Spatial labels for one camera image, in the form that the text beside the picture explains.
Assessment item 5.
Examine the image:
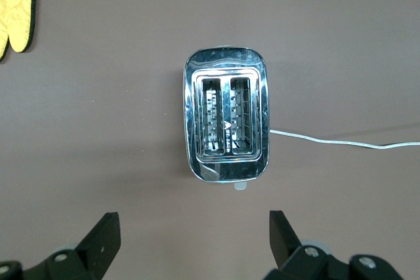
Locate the white toaster power cable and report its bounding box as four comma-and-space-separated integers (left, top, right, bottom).
268, 129, 420, 150

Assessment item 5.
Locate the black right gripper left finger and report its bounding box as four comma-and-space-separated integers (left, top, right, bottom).
0, 212, 121, 280

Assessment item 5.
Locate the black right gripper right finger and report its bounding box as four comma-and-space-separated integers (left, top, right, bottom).
264, 209, 404, 280

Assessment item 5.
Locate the yellow quilted oven mitt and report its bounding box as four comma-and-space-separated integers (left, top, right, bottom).
0, 0, 37, 63

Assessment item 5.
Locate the chrome and beige toaster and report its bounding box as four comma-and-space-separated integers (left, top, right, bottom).
182, 46, 271, 191

